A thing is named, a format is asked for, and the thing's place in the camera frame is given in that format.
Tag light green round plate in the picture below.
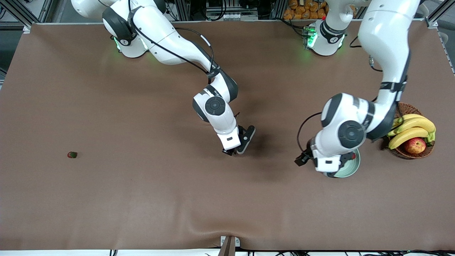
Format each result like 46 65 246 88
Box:
332 148 360 178

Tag brown table cover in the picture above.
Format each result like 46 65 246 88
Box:
0 20 455 251

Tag red yellow apple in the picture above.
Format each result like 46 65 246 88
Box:
404 137 427 154

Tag brown wicker basket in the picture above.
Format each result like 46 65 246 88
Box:
387 102 435 160

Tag white connector strip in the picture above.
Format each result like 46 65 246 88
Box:
223 13 259 21

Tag pile of orange objects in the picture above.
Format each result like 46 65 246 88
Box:
283 0 329 20

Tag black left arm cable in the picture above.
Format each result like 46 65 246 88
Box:
297 112 323 157

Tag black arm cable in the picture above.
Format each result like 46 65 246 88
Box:
128 0 242 118
297 112 323 157

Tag grey metal mount bracket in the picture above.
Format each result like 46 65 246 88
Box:
219 236 241 256

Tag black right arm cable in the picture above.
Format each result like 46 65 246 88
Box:
128 0 242 118

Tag aluminium frame post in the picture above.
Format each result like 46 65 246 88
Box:
174 0 191 21

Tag aluminium side rail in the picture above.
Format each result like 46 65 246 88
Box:
439 30 455 75

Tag aluminium frame corner profile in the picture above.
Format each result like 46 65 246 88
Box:
425 0 450 29

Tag aluminium frame strut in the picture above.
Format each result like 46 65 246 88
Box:
6 0 33 34

